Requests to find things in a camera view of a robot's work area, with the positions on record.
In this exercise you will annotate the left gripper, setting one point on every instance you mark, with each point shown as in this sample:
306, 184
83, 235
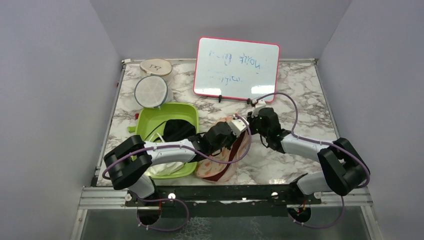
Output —
234, 138

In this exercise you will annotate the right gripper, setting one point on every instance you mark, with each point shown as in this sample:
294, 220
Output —
250, 120

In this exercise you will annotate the floral mesh laundry bag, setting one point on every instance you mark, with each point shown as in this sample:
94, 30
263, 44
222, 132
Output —
221, 129

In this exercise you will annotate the dark red bra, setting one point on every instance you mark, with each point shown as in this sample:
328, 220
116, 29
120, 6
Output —
215, 172

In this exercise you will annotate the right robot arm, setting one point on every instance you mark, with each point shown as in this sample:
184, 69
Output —
342, 169

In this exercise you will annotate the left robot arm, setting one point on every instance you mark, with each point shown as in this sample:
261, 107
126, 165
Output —
127, 163

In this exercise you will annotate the black bra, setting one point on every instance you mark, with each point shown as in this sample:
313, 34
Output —
172, 130

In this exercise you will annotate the white bra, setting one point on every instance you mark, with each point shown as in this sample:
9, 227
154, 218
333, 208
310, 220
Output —
164, 169

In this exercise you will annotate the round white mesh laundry bag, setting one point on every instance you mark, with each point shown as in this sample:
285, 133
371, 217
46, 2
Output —
152, 92

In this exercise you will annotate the pink framed whiteboard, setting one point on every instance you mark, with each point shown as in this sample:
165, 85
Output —
236, 69

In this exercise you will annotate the green plastic tray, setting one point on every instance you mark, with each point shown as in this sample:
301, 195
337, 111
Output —
149, 118

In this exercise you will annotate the round wooden slice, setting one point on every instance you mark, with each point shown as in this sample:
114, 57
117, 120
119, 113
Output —
155, 67

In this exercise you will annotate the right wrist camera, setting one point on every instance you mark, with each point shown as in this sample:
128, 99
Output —
257, 105

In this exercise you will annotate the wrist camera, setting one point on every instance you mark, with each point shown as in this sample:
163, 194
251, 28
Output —
257, 105
238, 125

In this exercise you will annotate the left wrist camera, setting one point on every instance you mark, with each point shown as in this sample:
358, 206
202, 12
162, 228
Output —
238, 125

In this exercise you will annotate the black front rail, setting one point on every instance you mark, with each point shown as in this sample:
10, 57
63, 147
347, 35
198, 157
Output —
215, 201

